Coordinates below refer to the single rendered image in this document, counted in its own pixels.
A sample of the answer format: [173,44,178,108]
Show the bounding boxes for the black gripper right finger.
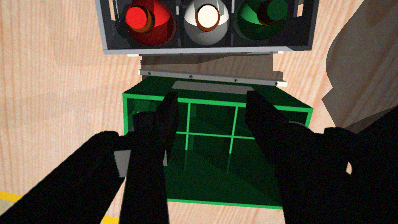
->
[245,91,398,224]

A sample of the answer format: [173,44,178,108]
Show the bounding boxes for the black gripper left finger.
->
[0,92,179,224]

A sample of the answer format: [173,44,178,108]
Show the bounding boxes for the red bottle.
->
[125,0,177,46]

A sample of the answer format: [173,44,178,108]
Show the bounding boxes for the green crate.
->
[122,76,296,208]

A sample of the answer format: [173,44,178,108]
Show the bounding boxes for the dark grey plastic crate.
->
[94,0,308,55]

